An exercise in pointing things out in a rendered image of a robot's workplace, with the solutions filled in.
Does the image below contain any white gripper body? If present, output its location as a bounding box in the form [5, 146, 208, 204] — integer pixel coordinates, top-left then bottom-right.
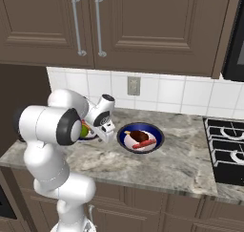
[93, 121, 116, 144]

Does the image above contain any blue bowl with lime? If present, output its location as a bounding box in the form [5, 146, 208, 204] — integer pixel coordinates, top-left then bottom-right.
[77, 120, 101, 141]

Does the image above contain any green lime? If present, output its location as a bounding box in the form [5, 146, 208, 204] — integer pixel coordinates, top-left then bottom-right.
[80, 124, 90, 139]

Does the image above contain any blue bowl with steaks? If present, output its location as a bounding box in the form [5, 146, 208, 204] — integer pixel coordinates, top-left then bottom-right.
[116, 121, 166, 155]

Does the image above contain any dark brown steak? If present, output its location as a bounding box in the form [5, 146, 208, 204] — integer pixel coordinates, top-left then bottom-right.
[128, 130, 151, 143]

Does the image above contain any pale red-edged steak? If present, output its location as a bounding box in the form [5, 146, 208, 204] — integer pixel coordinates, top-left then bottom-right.
[123, 131, 157, 152]

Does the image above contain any brown base cupboard run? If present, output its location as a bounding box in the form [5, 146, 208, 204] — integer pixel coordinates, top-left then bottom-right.
[0, 165, 244, 232]

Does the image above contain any dark brown tall side panel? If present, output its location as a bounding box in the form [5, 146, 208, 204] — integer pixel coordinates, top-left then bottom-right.
[0, 63, 52, 158]

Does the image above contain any black hob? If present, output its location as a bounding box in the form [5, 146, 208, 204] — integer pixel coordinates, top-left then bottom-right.
[202, 116, 244, 187]

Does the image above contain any black microwave oven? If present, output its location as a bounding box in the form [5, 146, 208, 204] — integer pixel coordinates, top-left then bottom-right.
[221, 0, 244, 83]

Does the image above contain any grey wall socket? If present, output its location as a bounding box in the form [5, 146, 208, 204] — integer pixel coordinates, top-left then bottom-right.
[127, 75, 142, 96]

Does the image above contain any silver base cupboard handle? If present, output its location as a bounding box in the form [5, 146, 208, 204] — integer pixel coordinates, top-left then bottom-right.
[88, 204, 95, 224]

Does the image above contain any silver cupboard door handle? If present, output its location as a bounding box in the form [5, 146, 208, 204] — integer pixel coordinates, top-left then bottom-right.
[93, 0, 108, 58]
[71, 0, 88, 57]

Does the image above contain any brown wide wall cupboard door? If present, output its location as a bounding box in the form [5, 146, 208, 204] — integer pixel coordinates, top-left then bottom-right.
[88, 0, 234, 78]

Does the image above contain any brown narrow wall cupboard door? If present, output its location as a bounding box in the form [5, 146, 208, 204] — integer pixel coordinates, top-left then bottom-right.
[0, 0, 95, 69]

